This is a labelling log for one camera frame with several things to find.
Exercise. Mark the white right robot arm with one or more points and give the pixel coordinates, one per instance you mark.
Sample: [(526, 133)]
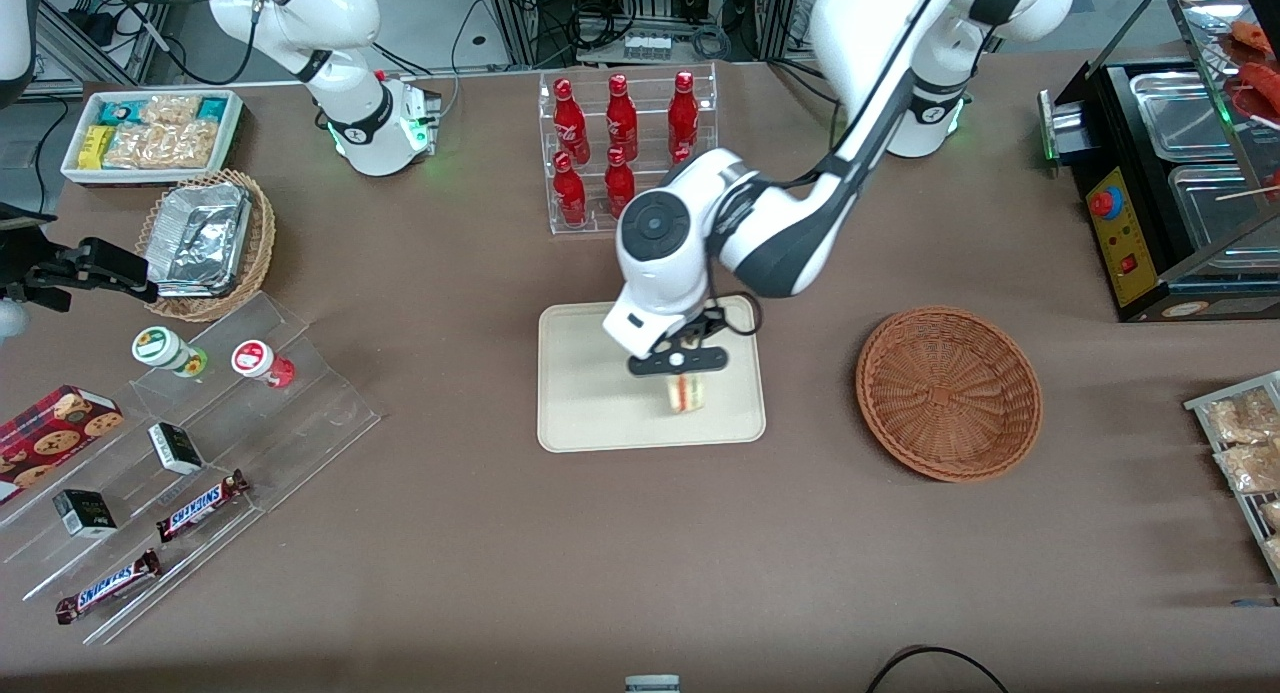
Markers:
[(350, 33)]

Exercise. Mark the green lid yogurt cup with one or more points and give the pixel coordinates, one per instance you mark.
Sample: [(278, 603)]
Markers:
[(158, 346)]

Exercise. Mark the steel food pan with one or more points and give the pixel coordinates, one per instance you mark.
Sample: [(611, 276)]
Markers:
[(1215, 218), (1180, 113)]

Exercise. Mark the black small carton white label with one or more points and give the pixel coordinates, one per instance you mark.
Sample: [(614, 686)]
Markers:
[(175, 448)]

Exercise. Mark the silver foil pack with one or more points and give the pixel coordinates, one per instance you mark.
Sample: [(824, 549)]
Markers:
[(190, 288), (200, 233)]

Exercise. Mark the black upright small carton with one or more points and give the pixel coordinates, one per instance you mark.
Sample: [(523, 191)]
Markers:
[(85, 513)]

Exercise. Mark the black heated display case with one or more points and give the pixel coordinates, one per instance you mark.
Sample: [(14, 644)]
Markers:
[(1130, 253)]

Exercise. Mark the tray of packaged snacks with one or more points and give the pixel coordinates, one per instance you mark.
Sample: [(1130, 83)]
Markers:
[(1200, 405)]

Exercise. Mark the cream rectangular plastic tray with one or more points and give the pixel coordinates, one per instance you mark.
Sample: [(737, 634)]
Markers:
[(590, 393)]

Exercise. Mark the yellow snack pack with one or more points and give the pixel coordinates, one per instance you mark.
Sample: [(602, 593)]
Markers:
[(95, 148)]

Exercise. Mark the clear acrylic bottle rack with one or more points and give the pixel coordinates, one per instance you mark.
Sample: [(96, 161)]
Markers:
[(596, 123)]

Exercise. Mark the grey device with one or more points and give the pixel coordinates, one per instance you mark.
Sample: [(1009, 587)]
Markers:
[(652, 685)]

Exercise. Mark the triangle sandwich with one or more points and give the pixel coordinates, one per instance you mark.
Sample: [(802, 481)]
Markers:
[(686, 395)]

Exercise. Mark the white power strip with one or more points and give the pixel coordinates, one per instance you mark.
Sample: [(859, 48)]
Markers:
[(647, 46)]

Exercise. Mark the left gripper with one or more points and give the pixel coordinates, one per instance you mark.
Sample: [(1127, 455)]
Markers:
[(704, 326)]

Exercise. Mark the light wicker basket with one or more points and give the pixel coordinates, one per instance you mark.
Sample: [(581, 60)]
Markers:
[(257, 263)]

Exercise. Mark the red plaid cookie box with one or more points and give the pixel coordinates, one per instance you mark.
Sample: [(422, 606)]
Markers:
[(50, 433)]

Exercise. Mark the Snickers chocolate bar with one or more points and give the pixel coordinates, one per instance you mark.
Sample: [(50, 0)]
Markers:
[(200, 505), (108, 585)]

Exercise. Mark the white rectangular snack bin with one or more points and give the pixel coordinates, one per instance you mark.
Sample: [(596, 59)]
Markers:
[(70, 170)]

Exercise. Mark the clear acrylic stepped display stand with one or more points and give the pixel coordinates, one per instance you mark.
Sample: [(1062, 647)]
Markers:
[(300, 413)]

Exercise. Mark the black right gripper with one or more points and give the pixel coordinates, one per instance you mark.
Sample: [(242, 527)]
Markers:
[(62, 264)]

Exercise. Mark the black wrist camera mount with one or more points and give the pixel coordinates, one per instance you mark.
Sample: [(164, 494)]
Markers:
[(708, 325)]

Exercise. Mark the red lid yogurt cup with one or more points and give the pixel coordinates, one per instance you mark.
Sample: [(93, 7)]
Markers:
[(252, 357)]

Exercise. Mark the brown wicker basket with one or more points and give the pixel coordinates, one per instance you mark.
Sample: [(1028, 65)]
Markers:
[(950, 393)]

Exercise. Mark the clear peanut snack pack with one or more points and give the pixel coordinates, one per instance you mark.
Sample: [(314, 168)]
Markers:
[(1250, 467), (172, 109), (165, 145), (1245, 415), (1272, 516)]

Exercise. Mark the teal snack pack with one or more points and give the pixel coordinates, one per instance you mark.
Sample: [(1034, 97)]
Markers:
[(210, 109), (125, 111)]

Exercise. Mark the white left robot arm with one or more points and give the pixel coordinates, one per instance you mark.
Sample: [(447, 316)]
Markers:
[(780, 243)]

